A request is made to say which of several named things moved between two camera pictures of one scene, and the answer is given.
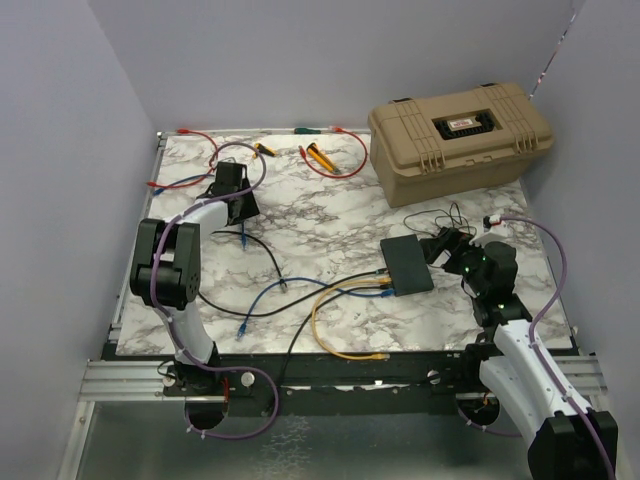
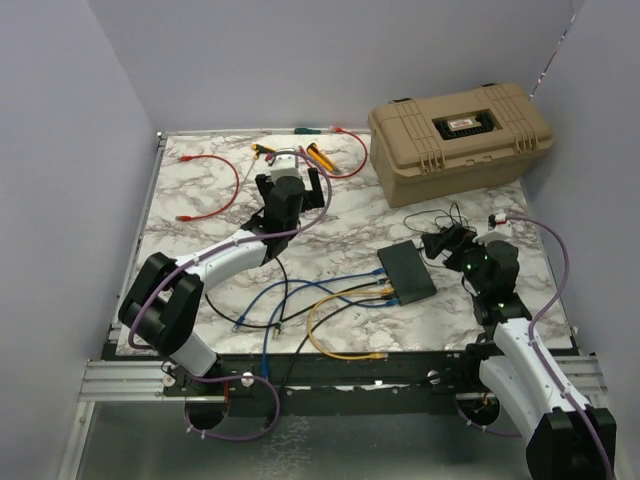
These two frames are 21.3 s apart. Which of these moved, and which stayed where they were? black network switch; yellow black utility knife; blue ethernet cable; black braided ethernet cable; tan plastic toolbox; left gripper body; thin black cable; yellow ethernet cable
Moved: yellow ethernet cable; black braided ethernet cable; thin black cable; left gripper body; black network switch; blue ethernet cable
Stayed: tan plastic toolbox; yellow black utility knife
